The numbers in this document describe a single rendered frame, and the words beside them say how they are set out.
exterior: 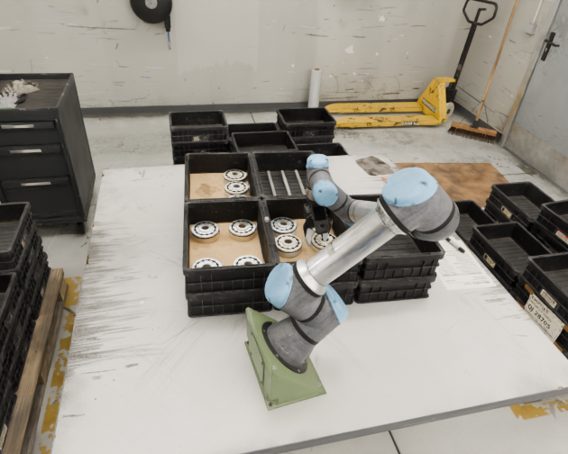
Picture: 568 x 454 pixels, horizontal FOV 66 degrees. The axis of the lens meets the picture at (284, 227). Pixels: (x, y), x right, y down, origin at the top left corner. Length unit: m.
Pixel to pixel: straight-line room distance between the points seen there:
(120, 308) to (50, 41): 3.51
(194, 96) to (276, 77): 0.89
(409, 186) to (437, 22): 4.46
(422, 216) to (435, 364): 0.63
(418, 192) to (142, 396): 0.96
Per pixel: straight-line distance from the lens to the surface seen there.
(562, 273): 2.57
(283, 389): 1.31
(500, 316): 1.83
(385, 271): 1.58
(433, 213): 1.10
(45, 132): 2.87
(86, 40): 4.76
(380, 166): 2.57
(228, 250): 1.63
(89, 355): 1.55
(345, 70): 5.14
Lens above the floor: 1.88
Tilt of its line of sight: 36 degrees down
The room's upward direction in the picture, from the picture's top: 4 degrees clockwise
